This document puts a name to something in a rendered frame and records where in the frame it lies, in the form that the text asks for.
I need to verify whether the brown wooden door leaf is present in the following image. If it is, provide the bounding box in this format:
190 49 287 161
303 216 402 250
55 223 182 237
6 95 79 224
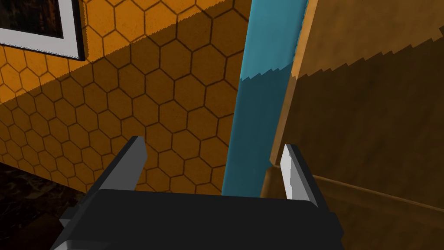
260 0 444 250

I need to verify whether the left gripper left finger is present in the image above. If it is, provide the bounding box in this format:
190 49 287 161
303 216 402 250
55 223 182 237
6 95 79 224
93 136 148 193

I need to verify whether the white-framed dark wall picture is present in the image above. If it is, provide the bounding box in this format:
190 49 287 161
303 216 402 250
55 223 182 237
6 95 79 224
0 0 86 62

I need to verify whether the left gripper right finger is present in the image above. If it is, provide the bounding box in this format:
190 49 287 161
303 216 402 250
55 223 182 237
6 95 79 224
279 144 319 208

